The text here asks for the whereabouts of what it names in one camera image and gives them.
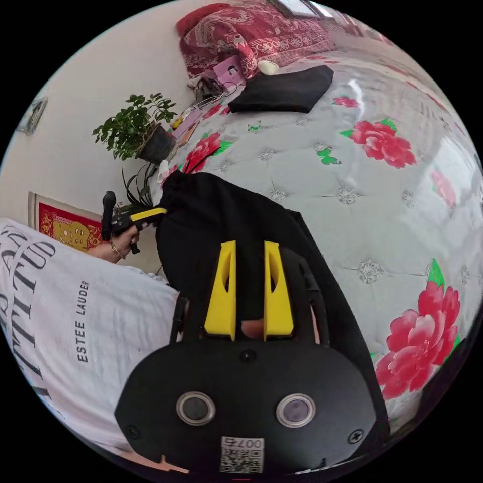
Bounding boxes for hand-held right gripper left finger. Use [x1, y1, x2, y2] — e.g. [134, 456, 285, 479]
[204, 240, 237, 341]

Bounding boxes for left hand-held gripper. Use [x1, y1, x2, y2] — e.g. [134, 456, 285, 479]
[110, 207, 168, 255]

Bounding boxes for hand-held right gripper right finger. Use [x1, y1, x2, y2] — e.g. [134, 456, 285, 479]
[263, 240, 295, 342]

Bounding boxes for black sweatpants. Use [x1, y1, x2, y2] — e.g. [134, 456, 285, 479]
[155, 170, 391, 448]

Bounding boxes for person's left forearm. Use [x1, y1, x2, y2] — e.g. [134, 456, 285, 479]
[87, 241, 126, 266]

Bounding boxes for person's left hand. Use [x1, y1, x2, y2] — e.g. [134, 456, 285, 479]
[112, 227, 141, 262]

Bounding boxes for person's right hand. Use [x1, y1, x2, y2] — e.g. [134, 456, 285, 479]
[240, 301, 322, 345]

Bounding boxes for long-leaved green plant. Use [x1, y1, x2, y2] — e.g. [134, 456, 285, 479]
[120, 161, 160, 216]

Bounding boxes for potted leafy green plant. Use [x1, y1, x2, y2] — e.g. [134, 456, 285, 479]
[92, 92, 179, 165]

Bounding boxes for bed with floral quilt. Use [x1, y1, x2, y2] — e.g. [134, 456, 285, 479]
[162, 36, 483, 437]

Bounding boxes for person's body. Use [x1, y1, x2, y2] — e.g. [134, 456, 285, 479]
[0, 216, 180, 458]

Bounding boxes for pink carton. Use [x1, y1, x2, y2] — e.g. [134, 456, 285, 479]
[212, 55, 243, 86]

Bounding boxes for folded black garment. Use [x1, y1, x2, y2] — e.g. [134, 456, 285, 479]
[227, 64, 335, 114]

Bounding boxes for red patterned rolled blanket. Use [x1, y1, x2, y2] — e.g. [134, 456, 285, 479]
[176, 3, 337, 81]

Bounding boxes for red and gold wall hanging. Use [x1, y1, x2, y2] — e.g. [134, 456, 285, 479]
[28, 191, 105, 253]

